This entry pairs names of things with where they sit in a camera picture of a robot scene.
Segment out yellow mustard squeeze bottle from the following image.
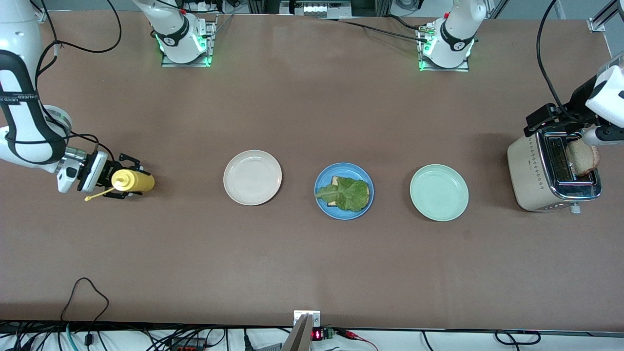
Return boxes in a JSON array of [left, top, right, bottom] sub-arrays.
[[84, 169, 156, 202]]

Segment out light crust bread slice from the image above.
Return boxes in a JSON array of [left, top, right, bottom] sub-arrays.
[[565, 140, 601, 177]]

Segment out dark crust bread slice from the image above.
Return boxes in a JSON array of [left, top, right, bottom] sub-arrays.
[[325, 176, 343, 207]]

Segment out green lettuce leaf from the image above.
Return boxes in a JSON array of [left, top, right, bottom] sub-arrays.
[[314, 176, 370, 213]]

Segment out beige round plate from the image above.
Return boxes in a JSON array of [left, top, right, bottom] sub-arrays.
[[223, 150, 283, 206]]

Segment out light green round plate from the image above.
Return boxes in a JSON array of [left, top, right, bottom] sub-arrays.
[[409, 164, 469, 222]]

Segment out blue round plate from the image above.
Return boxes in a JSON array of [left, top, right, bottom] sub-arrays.
[[314, 162, 375, 221]]

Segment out beige chrome toaster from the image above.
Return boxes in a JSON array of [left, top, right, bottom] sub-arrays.
[[507, 119, 603, 215]]

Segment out silver control box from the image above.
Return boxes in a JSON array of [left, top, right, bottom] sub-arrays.
[[280, 0, 352, 18]]

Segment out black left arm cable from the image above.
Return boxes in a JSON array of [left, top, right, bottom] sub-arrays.
[[535, 0, 585, 122]]

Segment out thin black looped cable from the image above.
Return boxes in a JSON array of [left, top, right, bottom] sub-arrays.
[[61, 277, 110, 322]]

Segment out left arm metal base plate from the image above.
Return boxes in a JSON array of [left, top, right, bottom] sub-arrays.
[[418, 24, 471, 73]]

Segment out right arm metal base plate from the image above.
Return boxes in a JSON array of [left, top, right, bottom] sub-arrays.
[[161, 14, 218, 68]]

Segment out black cable at arm base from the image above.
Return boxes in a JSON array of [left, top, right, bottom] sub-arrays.
[[317, 15, 434, 43]]

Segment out coiled black cable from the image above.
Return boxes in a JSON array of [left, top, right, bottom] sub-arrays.
[[494, 330, 542, 346]]

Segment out silver camera mount bracket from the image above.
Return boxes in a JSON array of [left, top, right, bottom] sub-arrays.
[[293, 310, 322, 328]]

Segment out grey camera support bar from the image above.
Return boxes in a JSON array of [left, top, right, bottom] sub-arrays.
[[281, 313, 313, 351]]

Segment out red and black clip wires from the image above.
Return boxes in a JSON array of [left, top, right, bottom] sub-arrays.
[[335, 329, 380, 351]]

